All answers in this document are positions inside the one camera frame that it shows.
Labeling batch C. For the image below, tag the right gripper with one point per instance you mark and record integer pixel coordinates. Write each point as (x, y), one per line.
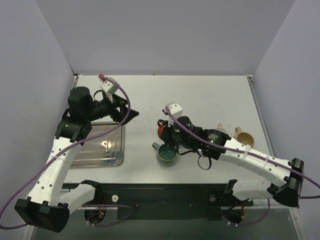
(168, 133)

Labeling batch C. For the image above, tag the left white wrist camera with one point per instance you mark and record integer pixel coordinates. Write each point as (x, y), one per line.
(107, 84)

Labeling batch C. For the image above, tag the metal tray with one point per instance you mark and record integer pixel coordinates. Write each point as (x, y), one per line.
(105, 151)

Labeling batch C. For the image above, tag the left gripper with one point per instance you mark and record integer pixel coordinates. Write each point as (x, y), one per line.
(116, 107)

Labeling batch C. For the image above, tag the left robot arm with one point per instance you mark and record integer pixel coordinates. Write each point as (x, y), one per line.
(44, 207)

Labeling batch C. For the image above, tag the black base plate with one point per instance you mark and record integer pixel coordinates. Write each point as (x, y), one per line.
(169, 201)

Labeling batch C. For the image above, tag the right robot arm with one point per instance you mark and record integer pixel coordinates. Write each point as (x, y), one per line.
(280, 179)

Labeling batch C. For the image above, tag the beige mug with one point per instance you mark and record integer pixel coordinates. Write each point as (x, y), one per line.
(243, 137)

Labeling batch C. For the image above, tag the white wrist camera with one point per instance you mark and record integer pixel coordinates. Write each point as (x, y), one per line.
(174, 108)
(107, 84)

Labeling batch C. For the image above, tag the red mug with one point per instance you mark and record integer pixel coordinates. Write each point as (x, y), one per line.
(163, 133)

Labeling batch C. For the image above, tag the green mug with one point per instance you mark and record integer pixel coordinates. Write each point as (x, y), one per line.
(166, 155)

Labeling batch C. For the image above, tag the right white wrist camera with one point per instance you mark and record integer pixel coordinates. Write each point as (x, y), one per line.
(174, 108)

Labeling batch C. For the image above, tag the pink mug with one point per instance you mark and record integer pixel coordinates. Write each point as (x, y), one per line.
(222, 129)

